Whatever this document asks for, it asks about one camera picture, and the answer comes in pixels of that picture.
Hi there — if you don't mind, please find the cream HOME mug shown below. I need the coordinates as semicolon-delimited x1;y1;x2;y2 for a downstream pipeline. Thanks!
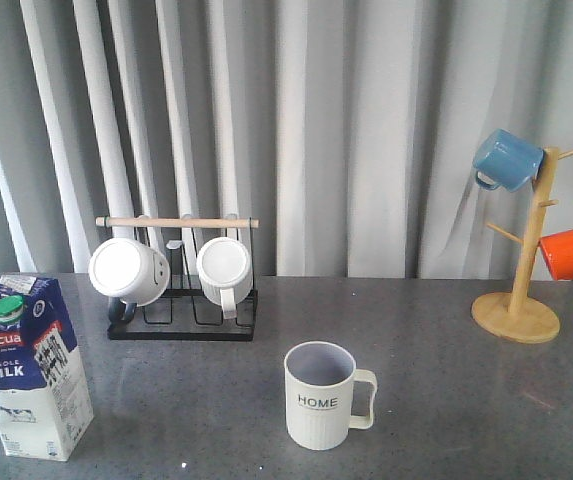
283;341;378;451

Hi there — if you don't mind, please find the blue white milk carton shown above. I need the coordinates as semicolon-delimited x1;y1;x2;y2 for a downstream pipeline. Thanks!
0;274;94;461

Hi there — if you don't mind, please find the white ribbed mug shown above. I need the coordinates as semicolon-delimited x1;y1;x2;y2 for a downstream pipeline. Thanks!
197;237;252;319

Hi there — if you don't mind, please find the grey pleated curtain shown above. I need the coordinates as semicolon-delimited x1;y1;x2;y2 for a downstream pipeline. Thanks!
0;1;573;279

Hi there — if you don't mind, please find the white smiley mug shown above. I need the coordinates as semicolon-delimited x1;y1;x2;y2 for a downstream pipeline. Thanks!
88;238;171;324

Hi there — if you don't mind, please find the blue enamel mug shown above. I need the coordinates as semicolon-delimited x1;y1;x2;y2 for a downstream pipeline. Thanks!
473;129;544;192

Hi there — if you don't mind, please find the wooden mug tree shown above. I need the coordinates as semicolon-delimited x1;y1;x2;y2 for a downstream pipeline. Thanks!
471;147;573;344

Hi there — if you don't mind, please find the orange enamel mug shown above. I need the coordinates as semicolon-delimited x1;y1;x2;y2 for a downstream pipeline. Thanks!
539;229;573;280

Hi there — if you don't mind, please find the black wire mug rack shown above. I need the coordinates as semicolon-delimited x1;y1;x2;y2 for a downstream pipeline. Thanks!
96;215;259;341

